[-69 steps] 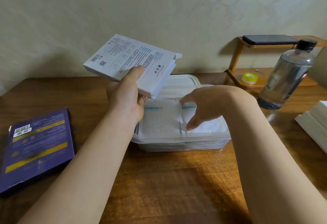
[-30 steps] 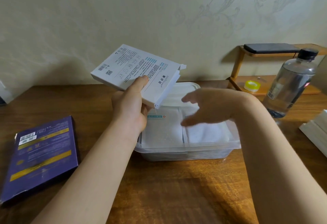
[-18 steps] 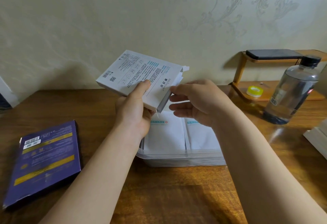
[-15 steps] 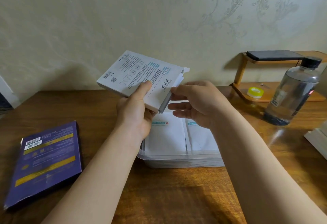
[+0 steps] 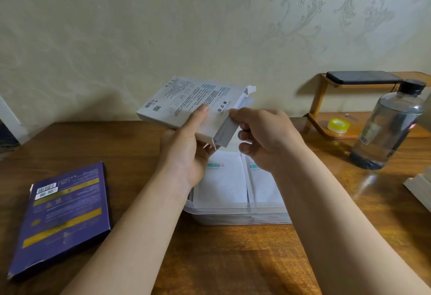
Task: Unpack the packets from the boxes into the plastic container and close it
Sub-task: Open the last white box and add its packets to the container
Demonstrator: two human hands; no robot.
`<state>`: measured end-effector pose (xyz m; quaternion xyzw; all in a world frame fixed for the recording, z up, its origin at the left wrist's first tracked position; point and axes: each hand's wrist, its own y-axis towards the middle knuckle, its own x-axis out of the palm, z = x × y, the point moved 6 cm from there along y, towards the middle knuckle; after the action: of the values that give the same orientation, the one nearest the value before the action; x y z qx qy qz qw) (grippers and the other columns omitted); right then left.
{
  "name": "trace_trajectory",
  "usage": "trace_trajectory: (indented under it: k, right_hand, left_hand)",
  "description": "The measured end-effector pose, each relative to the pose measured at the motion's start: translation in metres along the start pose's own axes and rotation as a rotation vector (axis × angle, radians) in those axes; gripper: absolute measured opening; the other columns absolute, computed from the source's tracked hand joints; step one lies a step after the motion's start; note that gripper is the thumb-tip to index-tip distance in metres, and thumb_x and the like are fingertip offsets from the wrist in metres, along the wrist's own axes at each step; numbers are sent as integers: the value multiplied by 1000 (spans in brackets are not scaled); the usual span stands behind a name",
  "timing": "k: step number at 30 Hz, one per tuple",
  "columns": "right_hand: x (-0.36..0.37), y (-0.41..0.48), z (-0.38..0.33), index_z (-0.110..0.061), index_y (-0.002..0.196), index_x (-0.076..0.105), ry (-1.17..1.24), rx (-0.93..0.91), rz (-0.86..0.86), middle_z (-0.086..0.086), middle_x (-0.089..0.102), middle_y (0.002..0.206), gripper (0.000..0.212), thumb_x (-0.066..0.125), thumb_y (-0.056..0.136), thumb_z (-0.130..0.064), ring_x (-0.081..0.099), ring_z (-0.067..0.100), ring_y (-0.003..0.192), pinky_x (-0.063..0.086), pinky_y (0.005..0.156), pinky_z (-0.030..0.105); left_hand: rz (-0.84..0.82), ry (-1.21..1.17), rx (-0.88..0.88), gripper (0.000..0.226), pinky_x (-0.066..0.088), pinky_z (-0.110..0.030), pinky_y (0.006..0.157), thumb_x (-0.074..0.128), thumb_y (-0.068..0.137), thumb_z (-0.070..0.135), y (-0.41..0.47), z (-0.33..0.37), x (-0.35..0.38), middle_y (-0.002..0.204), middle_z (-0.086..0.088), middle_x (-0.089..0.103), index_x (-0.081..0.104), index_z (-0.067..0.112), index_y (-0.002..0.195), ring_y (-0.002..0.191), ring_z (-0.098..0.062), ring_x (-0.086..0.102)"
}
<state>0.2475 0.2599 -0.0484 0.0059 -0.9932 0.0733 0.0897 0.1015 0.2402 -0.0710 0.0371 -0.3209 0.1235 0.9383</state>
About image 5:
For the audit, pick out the yellow tape roll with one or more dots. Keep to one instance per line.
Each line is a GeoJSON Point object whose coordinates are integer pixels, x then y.
{"type": "Point", "coordinates": [338, 126]}

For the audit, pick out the black smartphone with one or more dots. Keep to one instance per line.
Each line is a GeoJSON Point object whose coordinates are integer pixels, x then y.
{"type": "Point", "coordinates": [363, 78]}

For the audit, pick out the clear plastic container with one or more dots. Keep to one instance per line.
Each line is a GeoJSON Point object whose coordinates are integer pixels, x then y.
{"type": "Point", "coordinates": [235, 215]}

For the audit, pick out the stack of white boxes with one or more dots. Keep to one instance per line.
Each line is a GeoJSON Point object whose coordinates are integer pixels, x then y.
{"type": "Point", "coordinates": [421, 190]}

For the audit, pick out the person's right hand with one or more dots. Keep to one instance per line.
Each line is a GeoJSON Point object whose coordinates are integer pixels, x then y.
{"type": "Point", "coordinates": [276, 136]}

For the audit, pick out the purple box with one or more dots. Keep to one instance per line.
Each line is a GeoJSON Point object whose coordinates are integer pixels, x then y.
{"type": "Point", "coordinates": [60, 217]}

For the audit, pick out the person's left hand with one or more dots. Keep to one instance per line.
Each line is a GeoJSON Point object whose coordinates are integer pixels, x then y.
{"type": "Point", "coordinates": [178, 160]}

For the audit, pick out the white box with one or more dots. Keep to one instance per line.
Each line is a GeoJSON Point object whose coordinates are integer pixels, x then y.
{"type": "Point", "coordinates": [182, 96]}

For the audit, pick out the dark blue bundle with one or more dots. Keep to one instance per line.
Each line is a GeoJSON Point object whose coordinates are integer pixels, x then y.
{"type": "Point", "coordinates": [8, 136]}

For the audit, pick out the white bookshelf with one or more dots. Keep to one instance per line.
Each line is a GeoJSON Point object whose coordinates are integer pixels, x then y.
{"type": "Point", "coordinates": [13, 119]}

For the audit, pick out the small wooden desk shelf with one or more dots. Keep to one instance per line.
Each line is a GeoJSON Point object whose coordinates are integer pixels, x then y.
{"type": "Point", "coordinates": [355, 129]}

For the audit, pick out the person's left forearm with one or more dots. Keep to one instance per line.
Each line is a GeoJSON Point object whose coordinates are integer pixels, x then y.
{"type": "Point", "coordinates": [131, 237]}

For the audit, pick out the clear bottle with black cap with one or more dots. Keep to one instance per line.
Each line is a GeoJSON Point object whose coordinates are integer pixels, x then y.
{"type": "Point", "coordinates": [387, 130]}

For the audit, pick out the person's right forearm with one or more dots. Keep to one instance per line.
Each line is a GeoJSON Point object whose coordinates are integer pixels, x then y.
{"type": "Point", "coordinates": [343, 234]}

